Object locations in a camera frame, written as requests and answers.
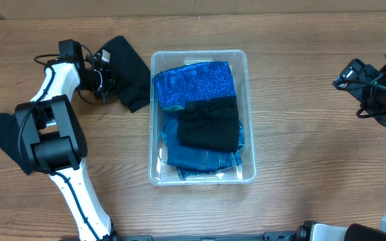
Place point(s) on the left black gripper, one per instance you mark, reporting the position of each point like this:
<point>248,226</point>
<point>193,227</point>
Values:
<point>104,76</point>

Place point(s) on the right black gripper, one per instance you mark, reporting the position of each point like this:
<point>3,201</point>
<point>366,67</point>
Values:
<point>361,92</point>

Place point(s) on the sparkly blue cloth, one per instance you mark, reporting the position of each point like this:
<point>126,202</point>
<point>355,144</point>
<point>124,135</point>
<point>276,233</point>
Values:
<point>201,81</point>

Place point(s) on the small black cloth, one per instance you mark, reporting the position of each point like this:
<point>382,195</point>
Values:
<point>9,132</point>

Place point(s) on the blue jeans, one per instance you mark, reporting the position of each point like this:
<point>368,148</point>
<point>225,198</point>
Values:
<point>192,161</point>

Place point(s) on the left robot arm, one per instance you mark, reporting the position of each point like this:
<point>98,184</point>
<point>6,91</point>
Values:
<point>51,140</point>

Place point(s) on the clear plastic container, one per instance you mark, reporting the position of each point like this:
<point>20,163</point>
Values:
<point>159,172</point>

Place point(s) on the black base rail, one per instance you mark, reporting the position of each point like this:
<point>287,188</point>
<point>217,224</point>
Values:
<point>301,233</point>

